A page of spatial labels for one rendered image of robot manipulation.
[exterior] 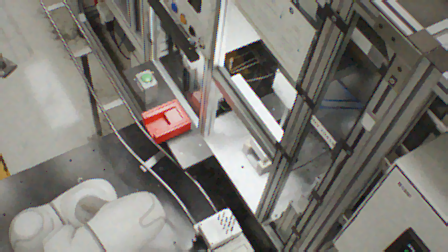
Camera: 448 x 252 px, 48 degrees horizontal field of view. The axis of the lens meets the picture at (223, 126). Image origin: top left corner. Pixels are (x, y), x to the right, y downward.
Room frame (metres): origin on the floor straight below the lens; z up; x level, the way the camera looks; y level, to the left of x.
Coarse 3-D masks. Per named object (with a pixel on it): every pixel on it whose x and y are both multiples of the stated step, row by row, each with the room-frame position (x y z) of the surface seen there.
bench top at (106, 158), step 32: (128, 128) 1.19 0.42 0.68; (64, 160) 0.97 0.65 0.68; (96, 160) 1.00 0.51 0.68; (128, 160) 1.03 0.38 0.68; (160, 160) 1.05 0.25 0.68; (0, 192) 0.78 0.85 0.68; (32, 192) 0.80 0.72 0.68; (64, 192) 0.83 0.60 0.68; (128, 192) 0.88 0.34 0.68; (160, 192) 0.90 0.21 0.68; (192, 192) 0.93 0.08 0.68; (0, 224) 0.65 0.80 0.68
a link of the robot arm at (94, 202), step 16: (80, 192) 0.72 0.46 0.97; (96, 192) 0.73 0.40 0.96; (112, 192) 0.77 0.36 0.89; (144, 192) 0.57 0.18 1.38; (64, 208) 0.66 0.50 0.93; (80, 208) 0.63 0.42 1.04; (96, 208) 0.57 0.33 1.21; (112, 208) 0.50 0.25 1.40; (128, 208) 0.51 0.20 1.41; (144, 208) 0.52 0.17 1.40; (160, 208) 0.54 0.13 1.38; (64, 224) 0.62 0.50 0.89; (80, 224) 0.62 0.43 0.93; (96, 224) 0.45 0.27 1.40; (112, 224) 0.46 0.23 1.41; (128, 224) 0.47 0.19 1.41; (144, 224) 0.48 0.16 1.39; (160, 224) 0.50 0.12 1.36; (112, 240) 0.42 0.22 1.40; (128, 240) 0.43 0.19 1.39; (144, 240) 0.45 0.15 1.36
